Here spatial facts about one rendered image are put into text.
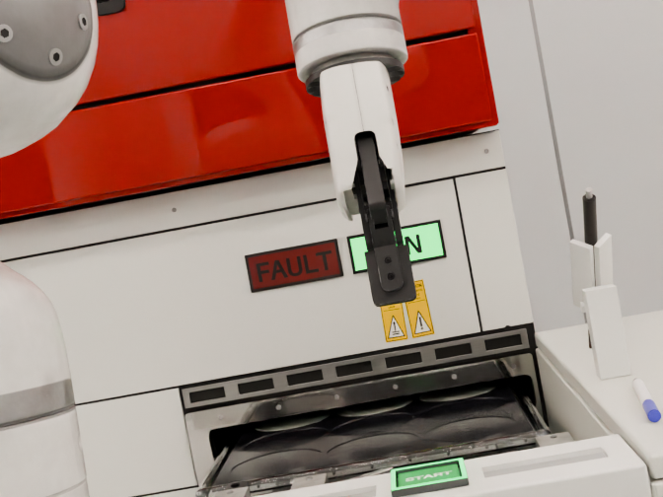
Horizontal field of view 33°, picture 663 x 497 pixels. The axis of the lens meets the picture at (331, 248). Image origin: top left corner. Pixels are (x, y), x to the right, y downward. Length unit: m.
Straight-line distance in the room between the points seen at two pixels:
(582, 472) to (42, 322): 0.42
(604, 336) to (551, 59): 1.90
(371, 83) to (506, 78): 2.11
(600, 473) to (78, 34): 0.48
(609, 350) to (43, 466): 0.66
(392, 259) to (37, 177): 0.69
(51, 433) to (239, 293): 0.90
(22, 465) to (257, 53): 0.91
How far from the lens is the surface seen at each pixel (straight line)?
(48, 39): 0.50
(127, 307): 1.45
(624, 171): 2.95
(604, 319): 1.08
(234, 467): 1.29
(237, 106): 1.37
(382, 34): 0.83
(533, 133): 2.91
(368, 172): 0.79
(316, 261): 1.41
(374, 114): 0.80
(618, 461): 0.83
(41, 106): 0.50
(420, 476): 0.86
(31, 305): 0.54
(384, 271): 0.81
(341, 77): 0.81
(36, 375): 0.53
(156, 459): 1.48
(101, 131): 1.40
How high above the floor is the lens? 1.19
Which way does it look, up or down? 3 degrees down
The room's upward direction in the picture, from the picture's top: 11 degrees counter-clockwise
